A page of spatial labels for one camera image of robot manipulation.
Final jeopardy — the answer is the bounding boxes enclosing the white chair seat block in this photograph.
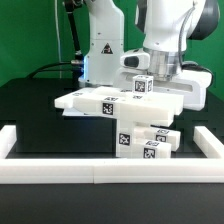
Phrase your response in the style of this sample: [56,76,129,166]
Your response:
[116,120,144,158]

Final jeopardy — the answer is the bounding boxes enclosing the white tagged cube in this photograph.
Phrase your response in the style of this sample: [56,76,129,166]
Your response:
[132,75,154,95]

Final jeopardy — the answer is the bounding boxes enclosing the white chair back frame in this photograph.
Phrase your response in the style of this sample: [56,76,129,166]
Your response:
[54,86,183,127]

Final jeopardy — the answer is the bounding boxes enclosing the white thin cable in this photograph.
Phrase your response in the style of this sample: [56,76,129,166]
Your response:
[54,0,64,80]

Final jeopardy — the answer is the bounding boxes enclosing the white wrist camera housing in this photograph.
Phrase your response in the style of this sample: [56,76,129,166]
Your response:
[120,49,150,70]

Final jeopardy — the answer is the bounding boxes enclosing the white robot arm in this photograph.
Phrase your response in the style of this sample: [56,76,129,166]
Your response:
[80,0,220,110]

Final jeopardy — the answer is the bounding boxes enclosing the black cable bundle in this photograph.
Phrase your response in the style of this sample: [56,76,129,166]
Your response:
[26,0,85,80]

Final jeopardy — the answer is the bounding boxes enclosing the white marker sheet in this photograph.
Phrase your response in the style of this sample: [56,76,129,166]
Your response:
[62,108,84,117]

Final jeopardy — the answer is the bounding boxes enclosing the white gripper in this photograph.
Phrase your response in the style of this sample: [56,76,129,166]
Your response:
[113,66,214,112]

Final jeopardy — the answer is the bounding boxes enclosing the white U-shaped border fence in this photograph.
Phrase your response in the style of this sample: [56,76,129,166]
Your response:
[0,125,224,184]

